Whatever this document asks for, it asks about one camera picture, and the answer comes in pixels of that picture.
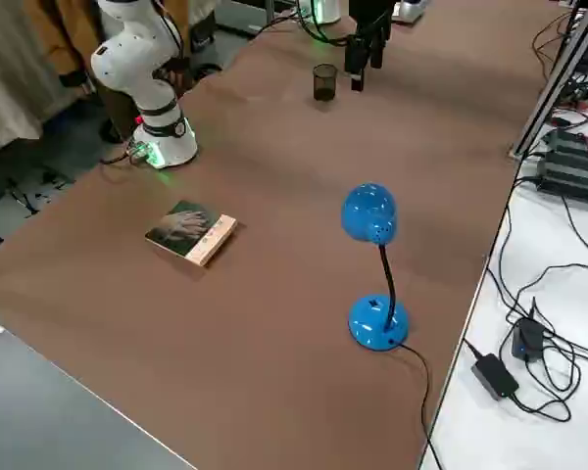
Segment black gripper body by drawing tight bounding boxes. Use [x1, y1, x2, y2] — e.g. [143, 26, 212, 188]
[348, 0, 392, 40]

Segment green colourful juice book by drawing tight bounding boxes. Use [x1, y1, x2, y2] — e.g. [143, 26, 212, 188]
[390, 0, 425, 24]

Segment dark book with hand cover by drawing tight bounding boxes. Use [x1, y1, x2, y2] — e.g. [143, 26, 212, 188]
[145, 199, 238, 268]

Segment black mesh pen holder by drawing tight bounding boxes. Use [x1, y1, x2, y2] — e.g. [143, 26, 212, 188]
[313, 63, 338, 103]

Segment blue desk lamp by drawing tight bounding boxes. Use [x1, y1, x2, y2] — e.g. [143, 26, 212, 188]
[341, 183, 413, 353]

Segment black ribbed power supply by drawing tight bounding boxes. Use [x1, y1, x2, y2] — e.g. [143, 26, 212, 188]
[536, 127, 588, 207]

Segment person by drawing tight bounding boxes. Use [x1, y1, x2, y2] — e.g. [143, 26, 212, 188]
[23, 0, 193, 144]

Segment small black hub box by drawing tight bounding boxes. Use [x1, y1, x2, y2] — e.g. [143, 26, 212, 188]
[511, 316, 548, 363]

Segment black power adapter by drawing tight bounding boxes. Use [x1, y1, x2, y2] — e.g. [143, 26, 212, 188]
[470, 352, 520, 401]

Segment beige curtain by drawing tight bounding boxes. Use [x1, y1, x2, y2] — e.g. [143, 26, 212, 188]
[0, 0, 46, 159]

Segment grey side table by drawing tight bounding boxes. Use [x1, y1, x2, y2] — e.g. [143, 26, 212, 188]
[0, 326, 197, 470]

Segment aluminium frame post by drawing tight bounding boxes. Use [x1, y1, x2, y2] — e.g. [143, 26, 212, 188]
[508, 0, 588, 161]

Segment black lamp cable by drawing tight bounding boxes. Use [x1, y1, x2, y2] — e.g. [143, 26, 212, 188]
[396, 342, 443, 470]

